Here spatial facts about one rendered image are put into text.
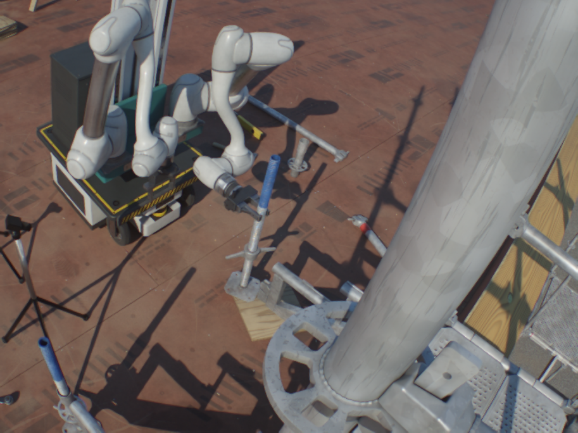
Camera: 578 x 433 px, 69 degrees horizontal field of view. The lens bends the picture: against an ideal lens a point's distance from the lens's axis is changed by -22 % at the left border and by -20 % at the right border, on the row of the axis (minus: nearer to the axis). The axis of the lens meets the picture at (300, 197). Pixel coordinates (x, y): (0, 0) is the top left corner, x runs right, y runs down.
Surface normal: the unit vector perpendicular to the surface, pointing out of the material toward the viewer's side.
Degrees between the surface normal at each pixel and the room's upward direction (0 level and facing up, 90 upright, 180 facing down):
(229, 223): 0
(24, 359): 0
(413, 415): 91
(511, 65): 90
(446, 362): 90
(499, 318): 0
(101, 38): 85
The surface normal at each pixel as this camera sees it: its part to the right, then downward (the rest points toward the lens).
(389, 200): 0.23, -0.73
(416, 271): -0.67, 0.36
